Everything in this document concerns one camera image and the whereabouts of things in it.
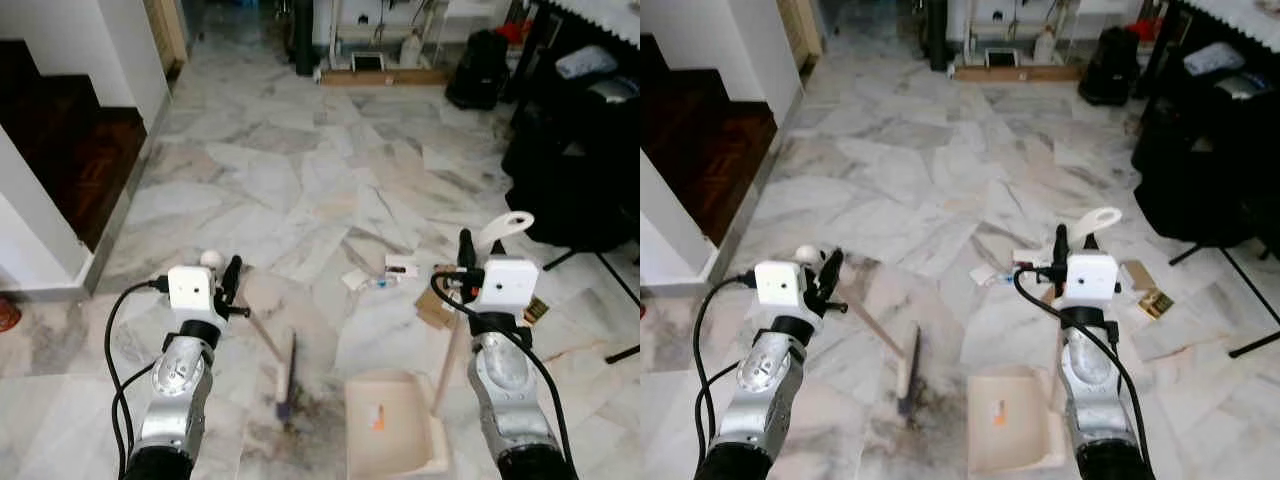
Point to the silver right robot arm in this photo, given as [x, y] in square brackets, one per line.
[505, 385]
[1090, 385]

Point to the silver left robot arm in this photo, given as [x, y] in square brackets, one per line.
[765, 385]
[175, 390]

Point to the wooden floor plank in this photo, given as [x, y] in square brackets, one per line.
[385, 77]
[1018, 73]

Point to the white and red box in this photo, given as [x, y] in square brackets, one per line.
[402, 267]
[1028, 260]

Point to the brown cardboard piece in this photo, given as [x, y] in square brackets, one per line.
[1137, 274]
[436, 312]

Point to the gold foil packet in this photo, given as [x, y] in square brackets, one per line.
[536, 310]
[1156, 304]

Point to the white paper scrap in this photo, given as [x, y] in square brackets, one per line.
[355, 280]
[982, 275]

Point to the large black fabric bag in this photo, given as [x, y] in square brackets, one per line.
[575, 170]
[1200, 165]

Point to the black tripod stand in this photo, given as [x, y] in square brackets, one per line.
[1250, 295]
[612, 275]

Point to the dark wooden staircase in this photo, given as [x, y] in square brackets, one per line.
[715, 150]
[70, 150]

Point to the black backpack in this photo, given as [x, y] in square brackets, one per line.
[1108, 68]
[478, 72]

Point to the white plastic bottle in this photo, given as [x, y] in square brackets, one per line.
[410, 52]
[1044, 48]

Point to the grey plastic bag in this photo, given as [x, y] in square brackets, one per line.
[587, 62]
[1214, 58]

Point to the red round object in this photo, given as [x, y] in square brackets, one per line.
[7, 314]

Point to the white metal rack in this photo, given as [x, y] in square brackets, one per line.
[345, 30]
[975, 25]

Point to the black upright cylinder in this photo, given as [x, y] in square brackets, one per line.
[936, 38]
[304, 40]

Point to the white quilted table cover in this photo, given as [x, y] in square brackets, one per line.
[605, 15]
[1240, 18]

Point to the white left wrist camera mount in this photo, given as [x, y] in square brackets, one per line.
[778, 283]
[190, 288]

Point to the wooden door frame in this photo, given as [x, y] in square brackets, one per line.
[166, 30]
[800, 28]

